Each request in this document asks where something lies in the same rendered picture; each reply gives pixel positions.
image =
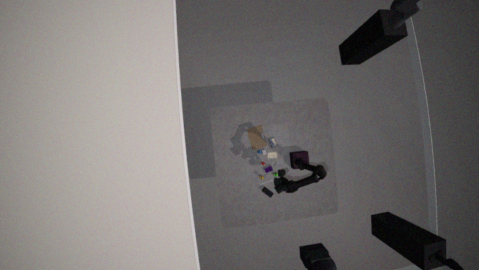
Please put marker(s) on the purple ink pad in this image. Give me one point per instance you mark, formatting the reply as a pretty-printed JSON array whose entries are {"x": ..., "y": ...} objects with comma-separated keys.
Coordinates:
[{"x": 268, "y": 169}]

